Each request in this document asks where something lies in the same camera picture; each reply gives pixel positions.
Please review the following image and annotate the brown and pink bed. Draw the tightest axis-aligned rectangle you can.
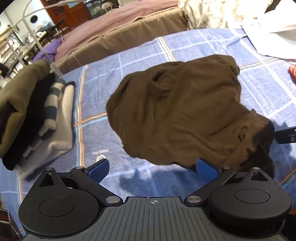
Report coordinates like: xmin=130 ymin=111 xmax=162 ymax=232
xmin=54 ymin=8 xmax=189 ymax=73

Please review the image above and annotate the red wooden cabinet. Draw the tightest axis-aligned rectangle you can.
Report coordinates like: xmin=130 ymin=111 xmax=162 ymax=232
xmin=40 ymin=0 xmax=89 ymax=30

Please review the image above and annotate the purple cloth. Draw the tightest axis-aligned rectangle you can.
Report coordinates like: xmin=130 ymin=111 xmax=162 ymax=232
xmin=32 ymin=38 xmax=63 ymax=62

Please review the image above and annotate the brown t-shirt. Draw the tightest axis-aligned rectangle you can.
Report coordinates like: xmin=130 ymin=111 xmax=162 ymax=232
xmin=106 ymin=54 xmax=275 ymax=178

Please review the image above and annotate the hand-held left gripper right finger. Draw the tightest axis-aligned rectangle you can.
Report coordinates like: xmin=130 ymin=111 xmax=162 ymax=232
xmin=184 ymin=158 xmax=269 ymax=207

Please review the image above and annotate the cluttered shelf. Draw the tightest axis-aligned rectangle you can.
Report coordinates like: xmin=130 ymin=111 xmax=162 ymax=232
xmin=0 ymin=24 xmax=35 ymax=77

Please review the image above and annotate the floral beige duvet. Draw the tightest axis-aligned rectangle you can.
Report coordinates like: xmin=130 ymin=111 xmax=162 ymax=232
xmin=179 ymin=0 xmax=274 ymax=30

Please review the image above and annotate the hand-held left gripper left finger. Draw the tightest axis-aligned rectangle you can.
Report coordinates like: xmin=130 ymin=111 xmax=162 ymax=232
xmin=39 ymin=159 xmax=122 ymax=207

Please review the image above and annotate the white curved pole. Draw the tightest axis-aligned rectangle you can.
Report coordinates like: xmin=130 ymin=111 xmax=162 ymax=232
xmin=9 ymin=0 xmax=63 ymax=77

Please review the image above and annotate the white cloth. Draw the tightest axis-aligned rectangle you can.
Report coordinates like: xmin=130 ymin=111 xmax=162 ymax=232
xmin=242 ymin=10 xmax=296 ymax=63

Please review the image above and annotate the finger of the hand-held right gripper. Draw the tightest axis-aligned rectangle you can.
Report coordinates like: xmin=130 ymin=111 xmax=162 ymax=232
xmin=275 ymin=126 xmax=296 ymax=144

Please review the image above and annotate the blue plaid bedsheet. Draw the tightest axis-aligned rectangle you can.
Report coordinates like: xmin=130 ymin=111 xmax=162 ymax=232
xmin=0 ymin=28 xmax=296 ymax=232

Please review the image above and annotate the folded black garment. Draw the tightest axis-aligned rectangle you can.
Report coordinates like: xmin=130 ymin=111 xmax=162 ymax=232
xmin=2 ymin=72 xmax=56 ymax=171

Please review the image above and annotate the mauve blanket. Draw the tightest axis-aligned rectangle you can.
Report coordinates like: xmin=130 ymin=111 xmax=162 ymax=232
xmin=54 ymin=0 xmax=185 ymax=62

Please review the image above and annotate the dark chair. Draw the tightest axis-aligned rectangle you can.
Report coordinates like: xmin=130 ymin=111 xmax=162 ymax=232
xmin=38 ymin=20 xmax=71 ymax=45

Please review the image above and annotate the folded striped garment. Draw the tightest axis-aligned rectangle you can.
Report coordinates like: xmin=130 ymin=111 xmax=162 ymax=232
xmin=38 ymin=78 xmax=66 ymax=141

